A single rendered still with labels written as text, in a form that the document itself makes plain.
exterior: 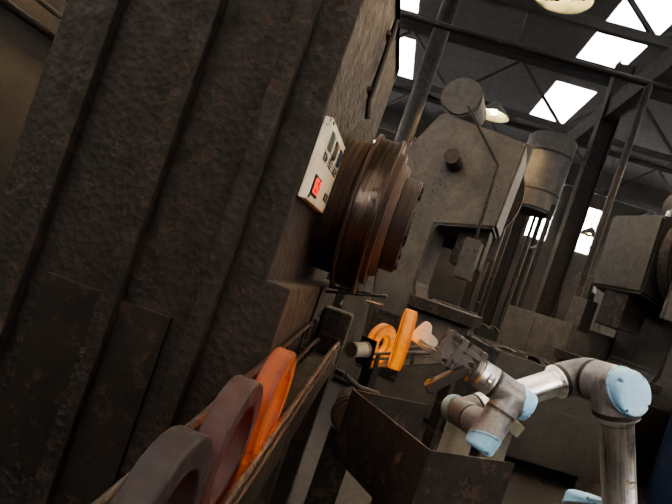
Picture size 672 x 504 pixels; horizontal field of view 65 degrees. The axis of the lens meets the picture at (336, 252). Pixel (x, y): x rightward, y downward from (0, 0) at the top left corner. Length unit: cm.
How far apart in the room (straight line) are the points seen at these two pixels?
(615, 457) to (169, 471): 132
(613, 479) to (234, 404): 122
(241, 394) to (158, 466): 20
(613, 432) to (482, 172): 296
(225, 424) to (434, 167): 385
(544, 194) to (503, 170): 613
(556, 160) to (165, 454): 1025
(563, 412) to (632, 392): 233
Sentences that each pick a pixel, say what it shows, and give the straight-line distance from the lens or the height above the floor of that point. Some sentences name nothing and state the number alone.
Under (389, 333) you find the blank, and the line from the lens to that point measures 206.
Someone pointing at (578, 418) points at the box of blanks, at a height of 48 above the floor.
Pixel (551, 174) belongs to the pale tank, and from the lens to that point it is 1049.
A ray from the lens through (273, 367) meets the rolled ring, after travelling 81.
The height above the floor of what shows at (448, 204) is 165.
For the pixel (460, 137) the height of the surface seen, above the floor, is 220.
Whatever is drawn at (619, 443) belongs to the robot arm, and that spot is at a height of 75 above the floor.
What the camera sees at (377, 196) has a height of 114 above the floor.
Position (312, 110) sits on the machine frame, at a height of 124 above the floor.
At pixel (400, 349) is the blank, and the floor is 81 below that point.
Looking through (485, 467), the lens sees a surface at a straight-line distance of 101.
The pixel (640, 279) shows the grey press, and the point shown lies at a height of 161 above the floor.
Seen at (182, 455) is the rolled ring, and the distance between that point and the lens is 49.
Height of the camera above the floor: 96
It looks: 1 degrees up
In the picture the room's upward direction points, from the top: 19 degrees clockwise
